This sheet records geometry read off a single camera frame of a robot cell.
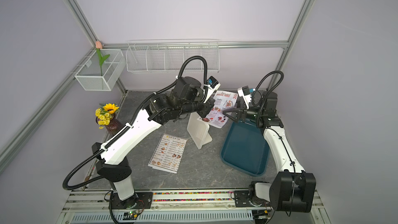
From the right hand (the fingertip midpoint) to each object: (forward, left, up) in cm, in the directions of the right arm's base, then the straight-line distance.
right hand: (224, 109), depth 71 cm
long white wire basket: (+45, +32, -1) cm, 55 cm away
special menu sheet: (+1, 0, +5) cm, 5 cm away
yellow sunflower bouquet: (+1, +58, -5) cm, 59 cm away
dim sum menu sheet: (-9, +30, -31) cm, 44 cm away
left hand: (-2, +5, +8) cm, 10 cm away
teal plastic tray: (-6, -15, -30) cm, 34 cm away
